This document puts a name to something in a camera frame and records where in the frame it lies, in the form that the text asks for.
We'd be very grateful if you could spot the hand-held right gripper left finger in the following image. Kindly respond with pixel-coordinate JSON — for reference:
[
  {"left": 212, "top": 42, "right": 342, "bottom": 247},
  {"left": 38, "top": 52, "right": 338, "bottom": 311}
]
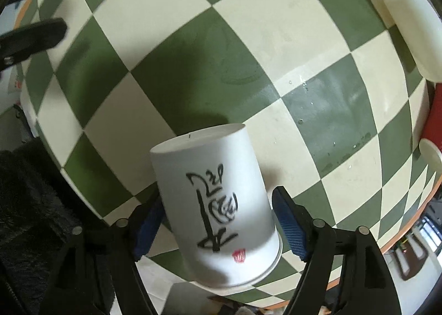
[{"left": 38, "top": 193, "right": 164, "bottom": 315}]

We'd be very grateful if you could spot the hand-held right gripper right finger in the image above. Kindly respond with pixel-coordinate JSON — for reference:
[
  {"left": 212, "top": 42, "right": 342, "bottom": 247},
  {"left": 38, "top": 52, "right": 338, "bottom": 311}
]
[{"left": 272, "top": 186, "right": 403, "bottom": 315}]

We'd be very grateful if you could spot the white cup with black print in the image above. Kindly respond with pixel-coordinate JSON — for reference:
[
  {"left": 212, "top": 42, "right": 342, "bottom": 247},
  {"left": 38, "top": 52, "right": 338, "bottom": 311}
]
[{"left": 149, "top": 123, "right": 284, "bottom": 290}]

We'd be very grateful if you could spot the red cup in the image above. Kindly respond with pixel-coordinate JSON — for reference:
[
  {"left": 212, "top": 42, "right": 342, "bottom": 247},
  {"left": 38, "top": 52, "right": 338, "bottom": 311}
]
[{"left": 419, "top": 82, "right": 442, "bottom": 175}]

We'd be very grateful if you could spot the plain white cup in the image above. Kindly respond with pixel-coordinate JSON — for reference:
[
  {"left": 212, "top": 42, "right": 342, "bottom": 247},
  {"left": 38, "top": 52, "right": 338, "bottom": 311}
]
[{"left": 384, "top": 0, "right": 442, "bottom": 83}]

